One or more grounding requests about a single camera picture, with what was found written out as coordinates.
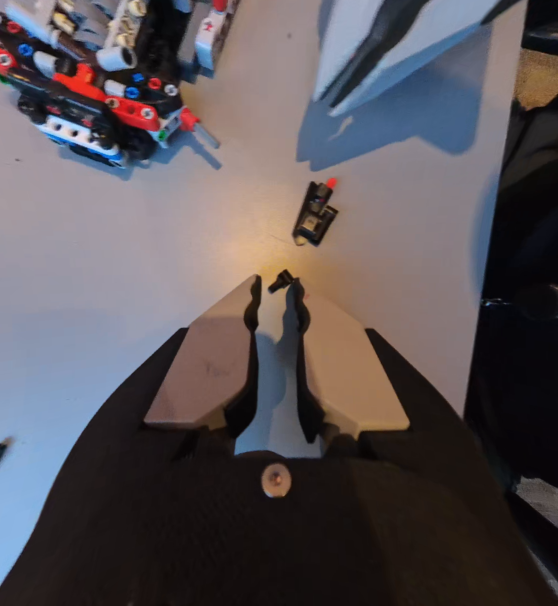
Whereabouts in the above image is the light grey desk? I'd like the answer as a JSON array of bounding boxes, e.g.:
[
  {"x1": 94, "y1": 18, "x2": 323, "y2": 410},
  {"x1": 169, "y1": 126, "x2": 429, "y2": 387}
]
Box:
[{"x1": 0, "y1": 0, "x2": 529, "y2": 606}]

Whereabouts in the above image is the black toy assembly red pin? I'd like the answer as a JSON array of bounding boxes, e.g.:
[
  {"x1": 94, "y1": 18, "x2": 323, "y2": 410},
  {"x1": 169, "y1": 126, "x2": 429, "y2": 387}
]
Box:
[{"x1": 292, "y1": 178, "x2": 340, "y2": 248}]

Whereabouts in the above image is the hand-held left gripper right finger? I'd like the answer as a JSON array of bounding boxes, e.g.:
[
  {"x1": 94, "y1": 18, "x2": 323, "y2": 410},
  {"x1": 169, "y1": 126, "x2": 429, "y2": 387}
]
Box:
[{"x1": 285, "y1": 278, "x2": 411, "y2": 446}]

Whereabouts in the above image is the small black toy connector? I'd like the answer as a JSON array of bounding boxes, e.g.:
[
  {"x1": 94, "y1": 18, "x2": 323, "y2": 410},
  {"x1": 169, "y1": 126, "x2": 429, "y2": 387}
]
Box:
[{"x1": 267, "y1": 269, "x2": 295, "y2": 295}]

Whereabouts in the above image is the toy brick vehicle model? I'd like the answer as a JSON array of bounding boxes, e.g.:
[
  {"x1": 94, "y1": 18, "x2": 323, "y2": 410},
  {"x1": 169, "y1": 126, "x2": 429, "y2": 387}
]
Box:
[{"x1": 0, "y1": 0, "x2": 242, "y2": 169}]

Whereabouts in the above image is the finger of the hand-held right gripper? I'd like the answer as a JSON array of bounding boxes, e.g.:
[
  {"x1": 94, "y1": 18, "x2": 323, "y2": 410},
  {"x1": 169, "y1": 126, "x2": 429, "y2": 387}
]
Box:
[
  {"x1": 328, "y1": 0, "x2": 514, "y2": 118},
  {"x1": 312, "y1": 0, "x2": 402, "y2": 102}
]

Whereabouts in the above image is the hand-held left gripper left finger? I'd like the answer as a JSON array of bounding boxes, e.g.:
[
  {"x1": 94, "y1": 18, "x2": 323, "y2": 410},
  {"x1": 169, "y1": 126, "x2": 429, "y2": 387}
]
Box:
[{"x1": 143, "y1": 274, "x2": 263, "y2": 440}]

